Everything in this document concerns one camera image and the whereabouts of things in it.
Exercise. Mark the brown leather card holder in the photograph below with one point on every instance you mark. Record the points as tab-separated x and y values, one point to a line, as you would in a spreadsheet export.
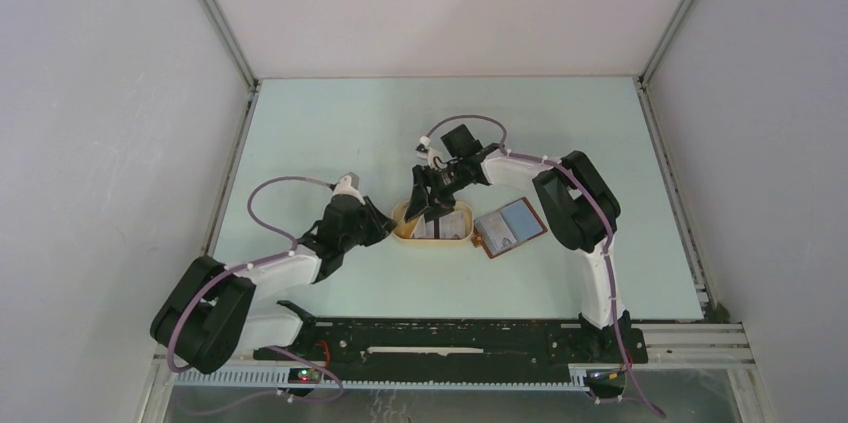
477	240

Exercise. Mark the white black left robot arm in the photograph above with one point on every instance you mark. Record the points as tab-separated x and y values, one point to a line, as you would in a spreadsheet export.
217	310

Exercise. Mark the beige plastic card tray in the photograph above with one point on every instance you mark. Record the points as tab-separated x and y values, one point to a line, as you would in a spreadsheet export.
404	229

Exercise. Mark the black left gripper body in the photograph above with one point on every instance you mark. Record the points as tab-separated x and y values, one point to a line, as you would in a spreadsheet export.
363	234

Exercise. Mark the stack of white cards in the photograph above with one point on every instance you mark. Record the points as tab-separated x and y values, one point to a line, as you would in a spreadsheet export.
449	227

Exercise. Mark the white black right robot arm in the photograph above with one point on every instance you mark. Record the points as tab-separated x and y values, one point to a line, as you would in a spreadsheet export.
578	206

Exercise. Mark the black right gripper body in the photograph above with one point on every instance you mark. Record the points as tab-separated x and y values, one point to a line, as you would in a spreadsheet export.
449	180

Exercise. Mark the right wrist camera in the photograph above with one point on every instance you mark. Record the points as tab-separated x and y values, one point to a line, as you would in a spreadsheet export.
430	156

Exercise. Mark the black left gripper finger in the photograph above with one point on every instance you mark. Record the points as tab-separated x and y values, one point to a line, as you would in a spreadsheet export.
376	217
379	228

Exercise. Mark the aluminium frame rail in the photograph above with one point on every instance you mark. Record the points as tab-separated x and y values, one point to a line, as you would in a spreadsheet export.
669	346

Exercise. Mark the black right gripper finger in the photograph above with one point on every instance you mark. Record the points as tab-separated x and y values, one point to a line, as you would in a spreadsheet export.
438	206
419	205

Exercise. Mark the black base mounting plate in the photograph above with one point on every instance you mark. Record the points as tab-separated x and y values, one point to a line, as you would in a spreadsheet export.
488	351

